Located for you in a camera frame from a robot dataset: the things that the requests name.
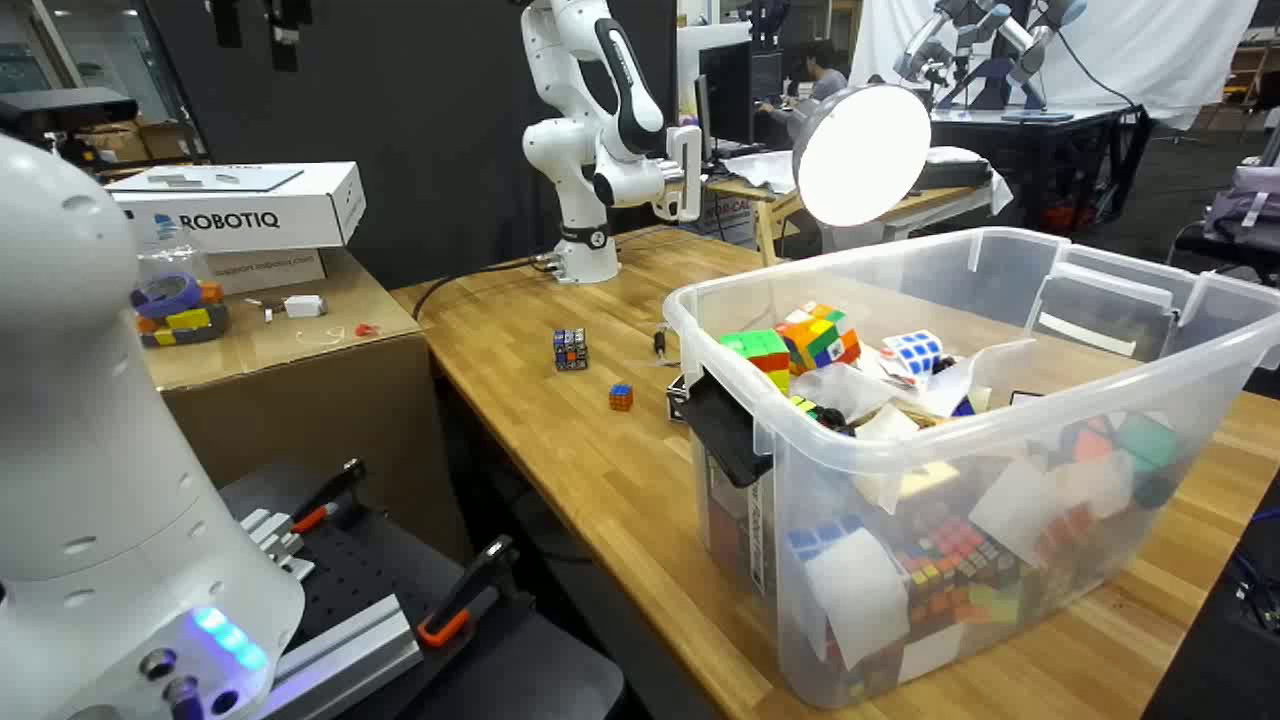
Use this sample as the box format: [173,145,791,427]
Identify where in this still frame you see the white backdrop sheet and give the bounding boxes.
[854,0,1265,130]

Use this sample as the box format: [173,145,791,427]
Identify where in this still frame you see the purple bag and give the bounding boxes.
[1198,153,1280,253]

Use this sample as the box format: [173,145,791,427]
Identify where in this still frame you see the wooden desk lamp grey base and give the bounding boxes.
[747,80,937,272]

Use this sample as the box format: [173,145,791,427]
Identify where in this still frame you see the purple tape roll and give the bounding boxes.
[130,268,210,324]

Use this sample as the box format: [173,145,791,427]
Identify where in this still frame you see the orange handled black clamp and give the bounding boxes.
[286,454,372,539]
[414,531,523,656]

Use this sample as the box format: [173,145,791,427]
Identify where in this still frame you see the aluminium extrusion bar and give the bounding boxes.
[258,592,429,720]

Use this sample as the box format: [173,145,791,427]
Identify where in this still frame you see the black computer monitor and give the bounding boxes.
[699,34,789,149]

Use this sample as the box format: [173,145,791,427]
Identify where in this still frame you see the yellow toy blocks pile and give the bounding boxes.
[131,300,233,352]

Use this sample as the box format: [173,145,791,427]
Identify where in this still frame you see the brown cardboard box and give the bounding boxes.
[137,246,473,562]

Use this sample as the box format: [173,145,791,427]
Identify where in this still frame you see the orange green puzzle cube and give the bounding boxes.
[777,300,869,374]

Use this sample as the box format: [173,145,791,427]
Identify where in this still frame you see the white Robotiq box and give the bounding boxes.
[105,161,372,261]

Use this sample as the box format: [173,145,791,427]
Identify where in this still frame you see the white blue puzzle cube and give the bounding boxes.
[879,329,951,392]

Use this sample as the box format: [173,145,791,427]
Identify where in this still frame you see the grey background robot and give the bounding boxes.
[894,0,1091,112]

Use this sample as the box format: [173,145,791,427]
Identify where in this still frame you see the black perforated cart top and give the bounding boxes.
[215,454,627,720]

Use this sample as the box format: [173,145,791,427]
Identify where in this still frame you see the thin black table cable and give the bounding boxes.
[409,253,564,324]

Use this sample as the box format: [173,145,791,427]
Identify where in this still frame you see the person in dark shirt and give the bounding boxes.
[791,42,857,118]

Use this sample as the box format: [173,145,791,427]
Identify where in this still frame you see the blue tagged Rubik's cube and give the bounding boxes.
[549,324,598,374]

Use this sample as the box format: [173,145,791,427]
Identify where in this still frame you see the clear plastic storage bin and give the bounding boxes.
[662,223,1280,710]

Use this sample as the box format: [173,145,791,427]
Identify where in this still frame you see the flat grey box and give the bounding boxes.
[201,246,331,300]

